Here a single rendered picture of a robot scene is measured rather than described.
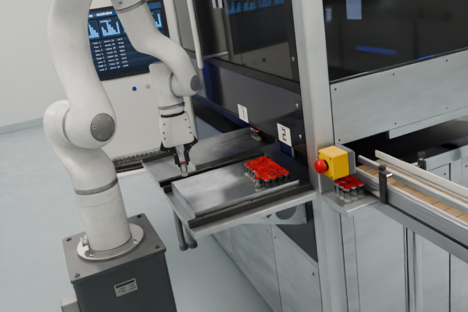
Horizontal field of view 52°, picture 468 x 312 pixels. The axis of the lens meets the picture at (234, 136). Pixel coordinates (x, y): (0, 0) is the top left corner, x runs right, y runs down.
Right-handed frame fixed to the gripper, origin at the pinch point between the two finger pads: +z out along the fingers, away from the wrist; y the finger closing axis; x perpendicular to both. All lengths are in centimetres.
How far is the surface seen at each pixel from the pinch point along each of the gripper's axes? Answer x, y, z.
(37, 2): -519, 83, -81
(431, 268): 15, -78, 57
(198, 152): -36.1, -11.0, 10.1
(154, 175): -23.4, 8.5, 10.9
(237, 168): -7.0, -19.2, 10.4
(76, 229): -185, 63, 90
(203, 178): -5.6, -6.5, 10.3
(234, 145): -34.6, -25.6, 10.2
